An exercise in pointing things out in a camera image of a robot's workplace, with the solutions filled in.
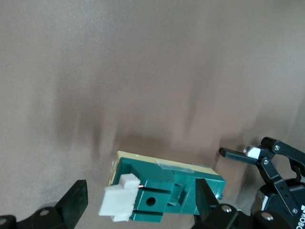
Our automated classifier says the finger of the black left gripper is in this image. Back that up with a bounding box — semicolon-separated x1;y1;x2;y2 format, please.
219;136;305;215

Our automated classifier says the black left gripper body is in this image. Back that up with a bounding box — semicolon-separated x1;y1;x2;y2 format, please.
252;177;305;229

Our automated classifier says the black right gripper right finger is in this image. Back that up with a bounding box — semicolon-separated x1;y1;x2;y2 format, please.
192;178;291;229

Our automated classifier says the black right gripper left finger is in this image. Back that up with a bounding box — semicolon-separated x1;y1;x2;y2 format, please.
0;180;89;229

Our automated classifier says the green relay block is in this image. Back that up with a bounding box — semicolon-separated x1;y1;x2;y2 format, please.
98;150;226;223

